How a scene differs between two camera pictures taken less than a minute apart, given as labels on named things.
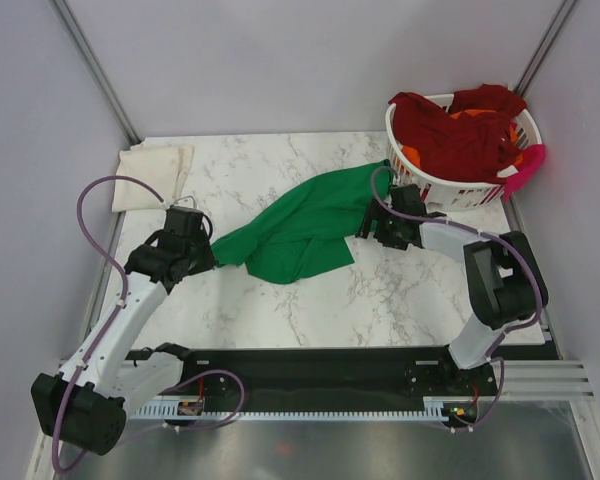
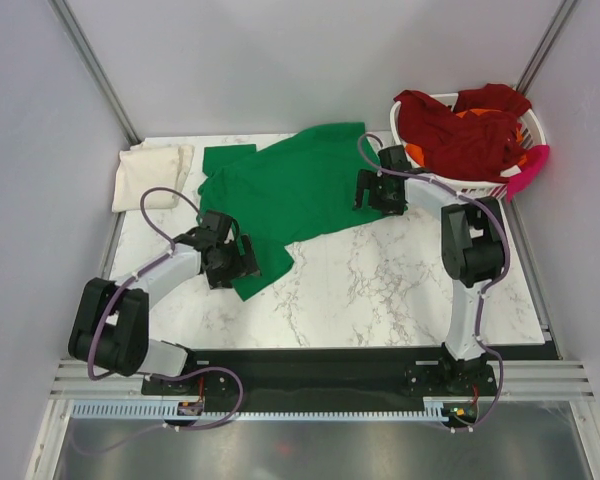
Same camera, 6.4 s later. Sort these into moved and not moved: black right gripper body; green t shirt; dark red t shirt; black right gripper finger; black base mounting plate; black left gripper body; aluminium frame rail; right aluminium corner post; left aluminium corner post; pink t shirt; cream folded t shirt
Moved: black right gripper finger; black left gripper body; black right gripper body; green t shirt
Not moved: pink t shirt; right aluminium corner post; black base mounting plate; dark red t shirt; left aluminium corner post; aluminium frame rail; cream folded t shirt
